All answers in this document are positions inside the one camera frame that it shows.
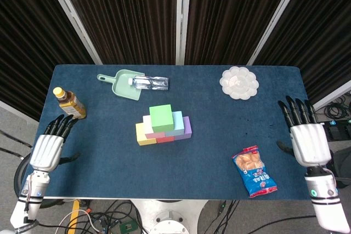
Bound green foam cube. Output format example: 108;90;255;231
149;104;176;133

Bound clear plastic water bottle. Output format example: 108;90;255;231
128;75;169;92

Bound black floor cables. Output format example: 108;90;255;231
211;199;242;234

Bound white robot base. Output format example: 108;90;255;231
131;199;208;234

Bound black swivel chair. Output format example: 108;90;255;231
327;148;351;190

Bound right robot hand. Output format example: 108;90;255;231
276;95;332;168

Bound mint green dustpan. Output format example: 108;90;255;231
96;69;146;101

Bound green circuit board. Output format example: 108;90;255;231
119;220;138;233

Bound black cable pile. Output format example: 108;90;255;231
323;95;351;121

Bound blue snack bag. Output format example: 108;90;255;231
231;145;278;198

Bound dark curtain divider panel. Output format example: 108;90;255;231
248;0;351;114
0;0;104;121
183;0;299;66
54;0;184;65

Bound white floor cable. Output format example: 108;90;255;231
54;208;104;234

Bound yellow foam cube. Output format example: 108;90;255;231
135;123;157;146

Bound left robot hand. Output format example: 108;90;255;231
29;114;82;172

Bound white flower-shaped palette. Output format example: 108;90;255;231
219;66;260;100

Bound tea bottle with yellow cap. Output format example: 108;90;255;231
52;87;87;121

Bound black power strip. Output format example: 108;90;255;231
322;119;351;128

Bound dark blue table mat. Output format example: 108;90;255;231
27;64;320;201

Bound light blue foam cube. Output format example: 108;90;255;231
164;111;185;137

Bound purple foam cube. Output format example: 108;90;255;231
174;116;193;141

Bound pink foam cube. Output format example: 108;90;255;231
142;115;167;140

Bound black floor cable bundle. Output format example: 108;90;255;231
43;199;143;234

